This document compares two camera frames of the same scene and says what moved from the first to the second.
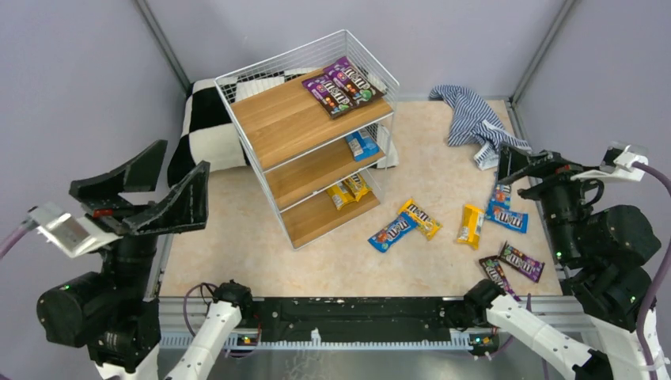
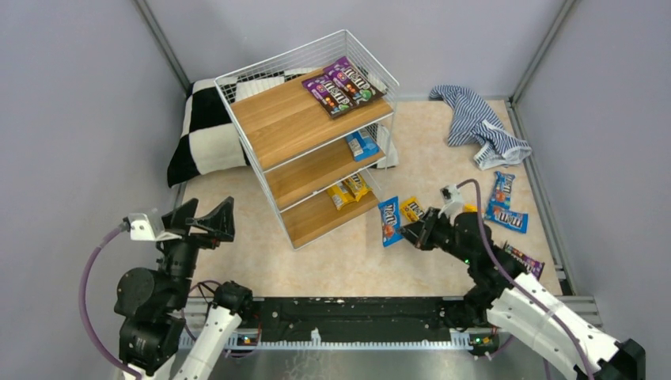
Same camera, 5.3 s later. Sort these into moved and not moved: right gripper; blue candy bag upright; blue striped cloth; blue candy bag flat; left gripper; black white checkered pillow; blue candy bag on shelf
Moved: right gripper; left gripper
Not moved: blue striped cloth; blue candy bag upright; blue candy bag on shelf; black white checkered pillow; blue candy bag flat
